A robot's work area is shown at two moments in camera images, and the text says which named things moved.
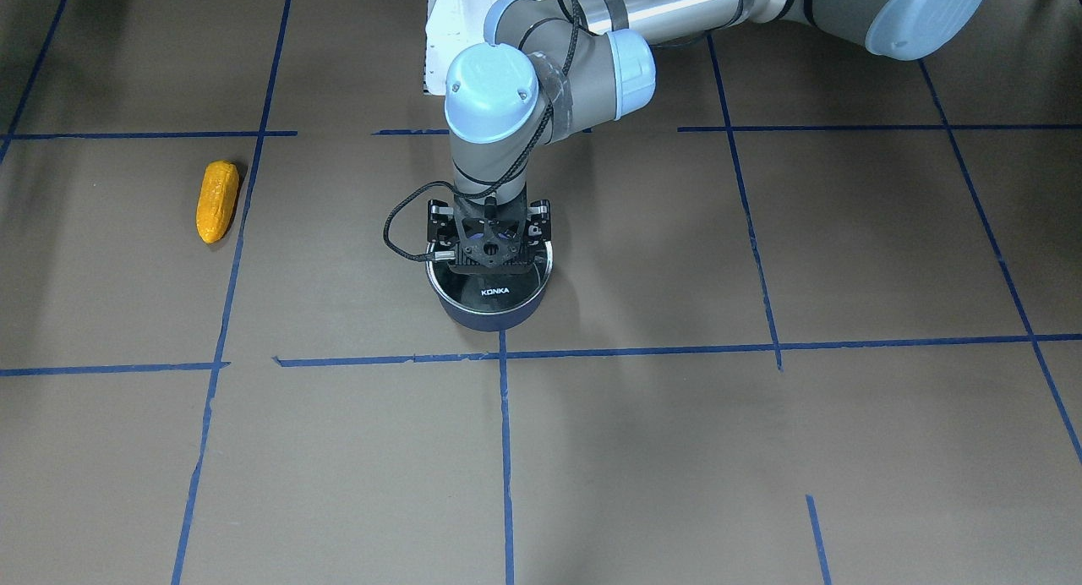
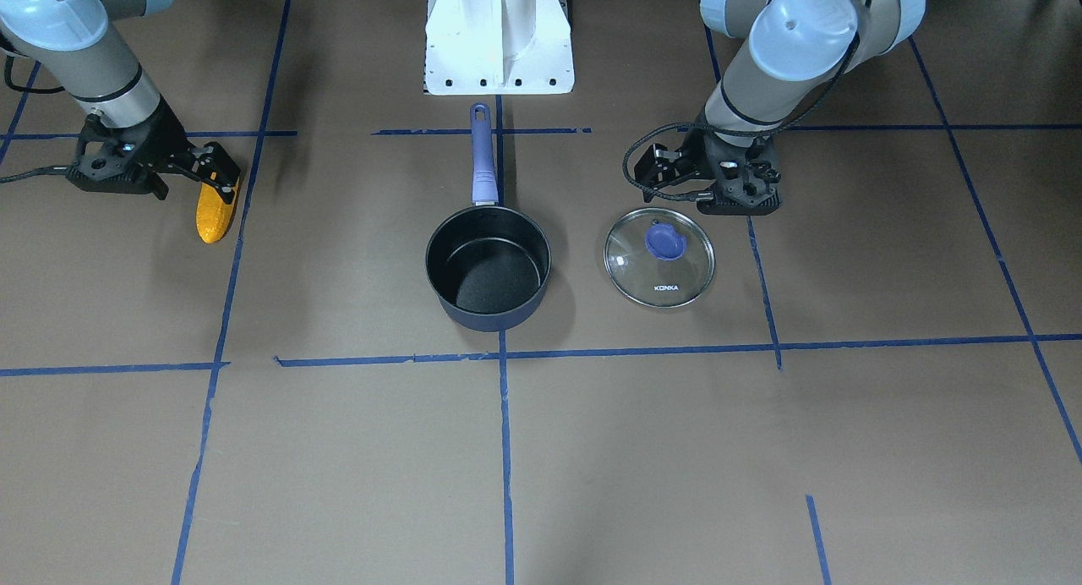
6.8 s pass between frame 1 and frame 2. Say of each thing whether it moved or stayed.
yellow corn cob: stayed
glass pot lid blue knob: moved
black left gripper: moved
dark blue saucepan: stayed
